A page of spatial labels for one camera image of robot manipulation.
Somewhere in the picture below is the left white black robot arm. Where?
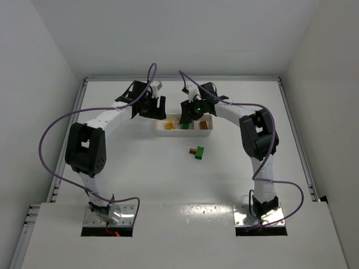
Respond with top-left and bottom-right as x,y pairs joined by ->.
65,81 -> 166,224

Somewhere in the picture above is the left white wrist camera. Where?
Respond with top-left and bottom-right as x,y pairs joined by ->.
148,81 -> 162,99

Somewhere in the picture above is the green lego brick pair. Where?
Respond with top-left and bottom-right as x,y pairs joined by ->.
195,146 -> 204,160

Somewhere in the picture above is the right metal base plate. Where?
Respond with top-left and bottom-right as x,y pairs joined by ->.
233,203 -> 286,228

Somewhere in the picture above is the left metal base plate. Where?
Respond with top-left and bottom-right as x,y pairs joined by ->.
83,204 -> 136,228

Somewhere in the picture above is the white three-compartment tray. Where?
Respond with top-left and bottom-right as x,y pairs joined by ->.
154,114 -> 213,137

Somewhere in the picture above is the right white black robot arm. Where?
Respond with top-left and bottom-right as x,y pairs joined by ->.
180,82 -> 279,219

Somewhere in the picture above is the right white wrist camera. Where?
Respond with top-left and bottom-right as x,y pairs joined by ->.
182,85 -> 199,103

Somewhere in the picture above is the metal base plate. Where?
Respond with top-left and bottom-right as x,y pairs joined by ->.
233,203 -> 286,228
83,204 -> 136,228

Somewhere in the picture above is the brown square lego plate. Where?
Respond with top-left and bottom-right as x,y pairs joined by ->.
199,120 -> 208,130

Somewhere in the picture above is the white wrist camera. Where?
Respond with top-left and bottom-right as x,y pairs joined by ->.
182,85 -> 199,103
148,81 -> 162,99

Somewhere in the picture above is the yellow lego plate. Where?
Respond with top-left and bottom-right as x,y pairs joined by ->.
165,121 -> 175,130

